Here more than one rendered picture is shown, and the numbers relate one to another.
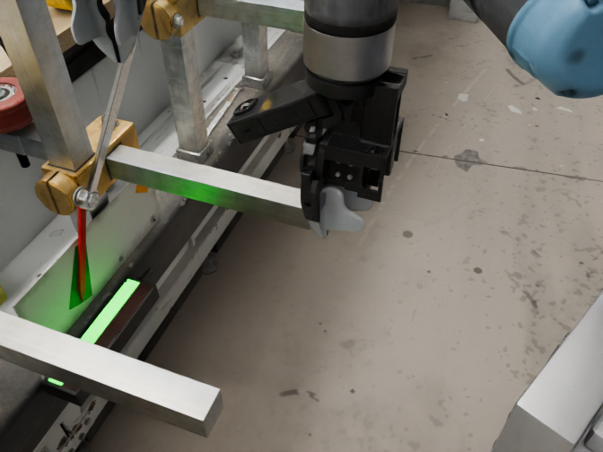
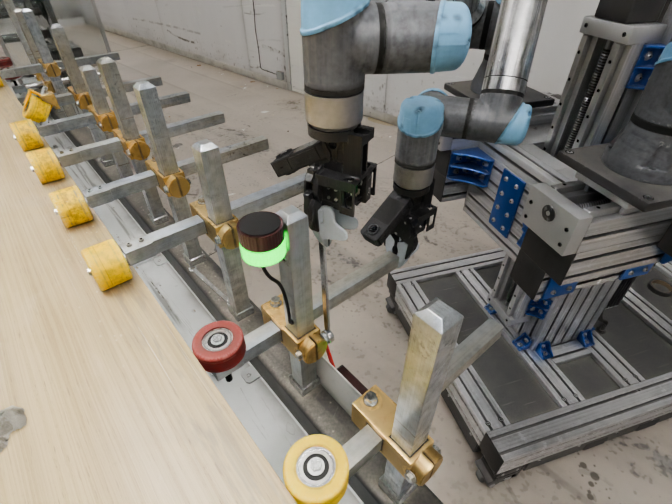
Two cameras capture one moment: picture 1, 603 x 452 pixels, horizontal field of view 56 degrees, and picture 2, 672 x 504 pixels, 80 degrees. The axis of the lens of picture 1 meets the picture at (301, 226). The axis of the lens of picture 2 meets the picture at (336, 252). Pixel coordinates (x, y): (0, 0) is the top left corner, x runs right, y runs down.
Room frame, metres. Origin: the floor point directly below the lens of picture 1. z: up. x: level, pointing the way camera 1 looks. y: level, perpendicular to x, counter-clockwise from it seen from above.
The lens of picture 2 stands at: (0.25, 0.63, 1.41)
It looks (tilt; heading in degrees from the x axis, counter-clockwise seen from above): 39 degrees down; 299
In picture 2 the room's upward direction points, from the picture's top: straight up
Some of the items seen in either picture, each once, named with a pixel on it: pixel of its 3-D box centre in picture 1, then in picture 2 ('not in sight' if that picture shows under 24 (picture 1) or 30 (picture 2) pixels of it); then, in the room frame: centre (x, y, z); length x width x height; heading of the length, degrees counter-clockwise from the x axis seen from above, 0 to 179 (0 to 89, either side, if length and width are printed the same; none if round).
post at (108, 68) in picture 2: not in sight; (136, 152); (1.23, 0.00, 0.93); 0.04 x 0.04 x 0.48; 69
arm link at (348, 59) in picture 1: (349, 41); (412, 171); (0.45, -0.04, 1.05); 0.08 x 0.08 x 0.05
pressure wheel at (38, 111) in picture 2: not in sight; (36, 109); (1.78, -0.06, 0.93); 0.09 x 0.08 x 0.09; 69
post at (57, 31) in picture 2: not in sight; (85, 102); (1.69, -0.18, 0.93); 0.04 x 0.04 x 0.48; 69
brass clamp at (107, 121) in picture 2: not in sight; (104, 117); (1.48, -0.10, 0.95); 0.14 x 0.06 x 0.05; 159
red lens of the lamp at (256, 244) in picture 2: not in sight; (260, 230); (0.54, 0.31, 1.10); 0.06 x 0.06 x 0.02
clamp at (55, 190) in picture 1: (87, 164); (292, 329); (0.55, 0.26, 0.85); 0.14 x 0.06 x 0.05; 159
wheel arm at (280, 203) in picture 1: (144, 169); (315, 307); (0.54, 0.19, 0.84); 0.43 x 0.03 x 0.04; 69
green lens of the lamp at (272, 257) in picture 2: not in sight; (263, 245); (0.54, 0.31, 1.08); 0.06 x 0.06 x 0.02
